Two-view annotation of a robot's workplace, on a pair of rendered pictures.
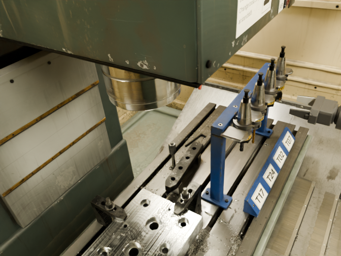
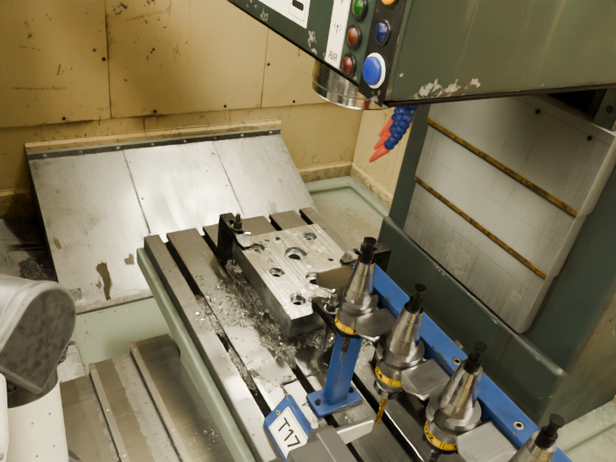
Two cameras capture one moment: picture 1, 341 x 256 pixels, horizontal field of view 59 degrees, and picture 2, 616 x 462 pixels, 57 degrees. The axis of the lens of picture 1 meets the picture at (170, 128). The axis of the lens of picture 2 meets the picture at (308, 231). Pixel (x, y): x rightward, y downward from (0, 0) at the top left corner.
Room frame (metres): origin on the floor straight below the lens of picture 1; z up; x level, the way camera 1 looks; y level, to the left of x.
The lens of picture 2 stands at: (0.84, -0.88, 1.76)
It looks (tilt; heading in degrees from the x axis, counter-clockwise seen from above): 33 degrees down; 109
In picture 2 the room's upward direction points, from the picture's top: 10 degrees clockwise
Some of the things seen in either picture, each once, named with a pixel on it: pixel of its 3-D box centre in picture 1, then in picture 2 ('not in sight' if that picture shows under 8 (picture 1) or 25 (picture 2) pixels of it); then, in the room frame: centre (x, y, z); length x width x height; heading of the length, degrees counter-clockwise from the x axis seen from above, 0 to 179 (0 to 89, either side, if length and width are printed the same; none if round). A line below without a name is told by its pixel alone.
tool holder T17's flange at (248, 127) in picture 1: (243, 124); (356, 302); (0.71, -0.22, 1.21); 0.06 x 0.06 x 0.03
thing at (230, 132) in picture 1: (236, 134); (336, 280); (0.67, -0.18, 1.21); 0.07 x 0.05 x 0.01; 54
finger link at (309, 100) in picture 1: (306, 99); not in sight; (0.86, -0.47, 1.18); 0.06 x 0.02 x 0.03; 54
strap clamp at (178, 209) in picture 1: (186, 202); (329, 324); (0.63, -0.03, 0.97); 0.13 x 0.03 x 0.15; 144
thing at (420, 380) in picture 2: (263, 97); (424, 379); (0.84, -0.32, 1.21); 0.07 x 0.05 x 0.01; 54
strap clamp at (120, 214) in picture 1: (110, 213); (363, 262); (0.62, 0.22, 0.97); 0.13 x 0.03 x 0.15; 54
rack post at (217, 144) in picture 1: (217, 168); (347, 345); (0.70, -0.14, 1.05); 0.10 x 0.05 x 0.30; 54
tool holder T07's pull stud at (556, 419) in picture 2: (282, 51); (551, 430); (0.98, -0.41, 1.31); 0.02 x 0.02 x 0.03
